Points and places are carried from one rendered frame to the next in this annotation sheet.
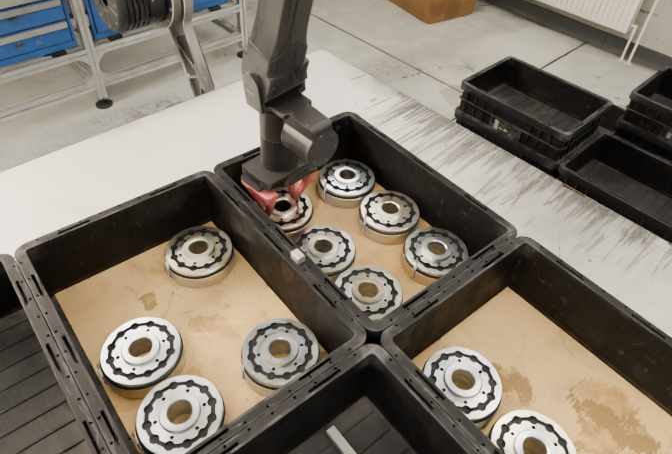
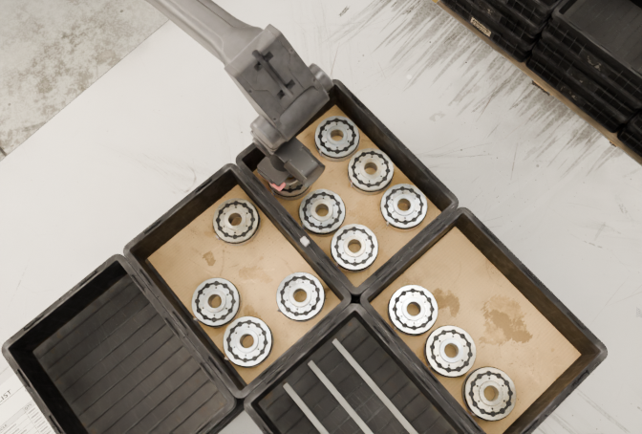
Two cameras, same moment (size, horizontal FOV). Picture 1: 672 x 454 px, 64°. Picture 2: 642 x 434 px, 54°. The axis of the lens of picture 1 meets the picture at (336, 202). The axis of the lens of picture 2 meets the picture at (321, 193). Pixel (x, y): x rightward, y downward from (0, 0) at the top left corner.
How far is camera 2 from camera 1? 0.72 m
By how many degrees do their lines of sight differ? 30
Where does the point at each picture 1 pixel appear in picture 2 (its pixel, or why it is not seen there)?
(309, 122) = (303, 167)
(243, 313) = (272, 263)
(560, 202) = (525, 103)
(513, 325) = (454, 258)
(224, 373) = (267, 307)
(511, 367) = (448, 291)
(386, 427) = (367, 336)
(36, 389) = (159, 325)
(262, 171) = (272, 171)
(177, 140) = (186, 62)
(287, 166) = not seen: hidden behind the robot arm
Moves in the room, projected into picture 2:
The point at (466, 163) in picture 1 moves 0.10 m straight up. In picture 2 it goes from (447, 64) to (453, 44)
